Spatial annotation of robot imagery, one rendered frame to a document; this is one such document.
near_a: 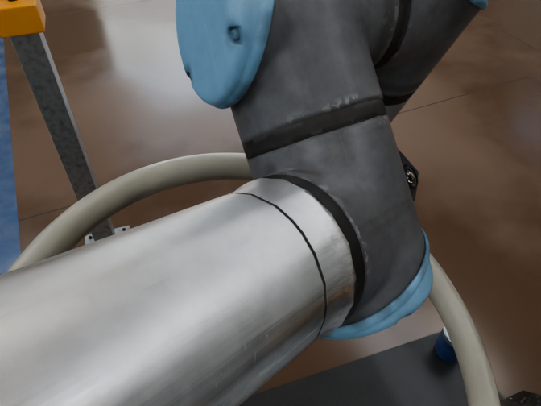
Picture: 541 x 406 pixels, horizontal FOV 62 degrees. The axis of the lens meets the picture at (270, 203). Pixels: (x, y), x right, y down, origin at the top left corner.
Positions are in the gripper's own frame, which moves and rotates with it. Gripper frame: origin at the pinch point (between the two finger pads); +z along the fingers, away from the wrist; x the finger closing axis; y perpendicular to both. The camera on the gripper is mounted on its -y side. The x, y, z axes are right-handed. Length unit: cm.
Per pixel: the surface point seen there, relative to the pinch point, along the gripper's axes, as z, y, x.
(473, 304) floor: 98, -101, -54
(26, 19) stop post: 50, 76, -63
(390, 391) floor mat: 99, -68, -11
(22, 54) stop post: 61, 78, -60
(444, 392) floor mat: 94, -86, -15
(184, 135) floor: 163, 39, -133
